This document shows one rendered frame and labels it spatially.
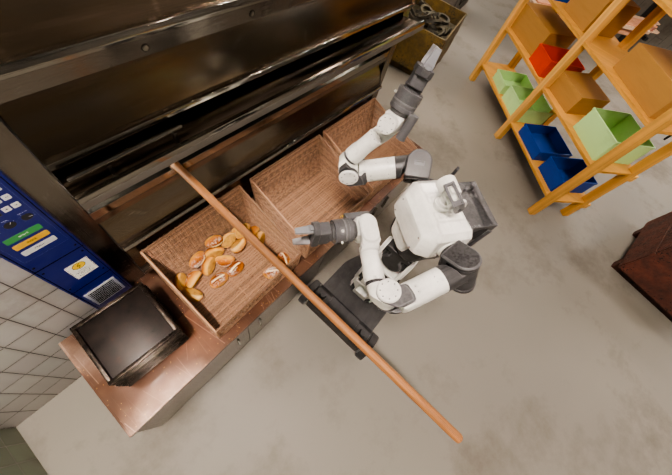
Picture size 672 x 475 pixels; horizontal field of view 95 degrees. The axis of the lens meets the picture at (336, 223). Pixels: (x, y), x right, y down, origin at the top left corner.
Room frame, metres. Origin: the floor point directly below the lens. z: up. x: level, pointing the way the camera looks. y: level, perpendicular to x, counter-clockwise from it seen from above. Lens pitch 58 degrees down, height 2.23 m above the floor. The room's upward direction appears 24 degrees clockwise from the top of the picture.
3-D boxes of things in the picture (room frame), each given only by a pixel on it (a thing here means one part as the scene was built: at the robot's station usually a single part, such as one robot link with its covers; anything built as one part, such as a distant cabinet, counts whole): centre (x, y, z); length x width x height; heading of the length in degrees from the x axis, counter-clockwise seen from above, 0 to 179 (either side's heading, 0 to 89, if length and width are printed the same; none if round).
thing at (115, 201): (1.13, 0.48, 1.16); 1.80 x 0.06 x 0.04; 159
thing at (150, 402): (0.92, 0.23, 0.29); 2.42 x 0.56 x 0.58; 159
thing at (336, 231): (0.53, 0.01, 1.28); 0.12 x 0.10 x 0.13; 124
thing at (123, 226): (1.12, 0.46, 1.02); 1.79 x 0.11 x 0.19; 159
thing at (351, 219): (0.61, -0.07, 1.27); 0.11 x 0.11 x 0.11; 34
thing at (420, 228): (0.78, -0.36, 1.27); 0.34 x 0.30 x 0.36; 34
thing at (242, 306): (0.49, 0.42, 0.72); 0.56 x 0.49 x 0.28; 160
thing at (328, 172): (1.05, 0.20, 0.72); 0.56 x 0.49 x 0.28; 158
